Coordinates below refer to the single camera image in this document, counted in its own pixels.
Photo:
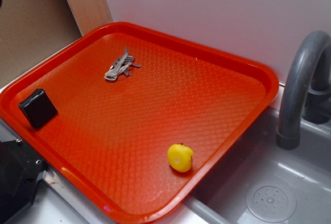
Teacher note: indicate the red plastic tray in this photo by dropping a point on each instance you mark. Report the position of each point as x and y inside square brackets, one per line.
[110, 139]

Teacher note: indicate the small black box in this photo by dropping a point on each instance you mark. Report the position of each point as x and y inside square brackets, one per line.
[38, 108]

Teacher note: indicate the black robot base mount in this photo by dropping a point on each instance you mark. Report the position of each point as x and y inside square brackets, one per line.
[21, 172]

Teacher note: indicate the grey toy sink basin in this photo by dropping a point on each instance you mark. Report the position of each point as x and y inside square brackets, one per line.
[221, 195]

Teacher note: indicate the grey curved faucet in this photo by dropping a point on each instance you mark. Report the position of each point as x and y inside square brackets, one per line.
[306, 94]

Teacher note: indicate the silver folding multitool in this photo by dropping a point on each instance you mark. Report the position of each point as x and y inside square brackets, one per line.
[121, 66]

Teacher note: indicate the wooden board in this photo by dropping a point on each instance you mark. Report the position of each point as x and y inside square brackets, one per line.
[90, 14]

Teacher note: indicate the round sink drain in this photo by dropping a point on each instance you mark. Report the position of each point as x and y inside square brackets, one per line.
[271, 201]

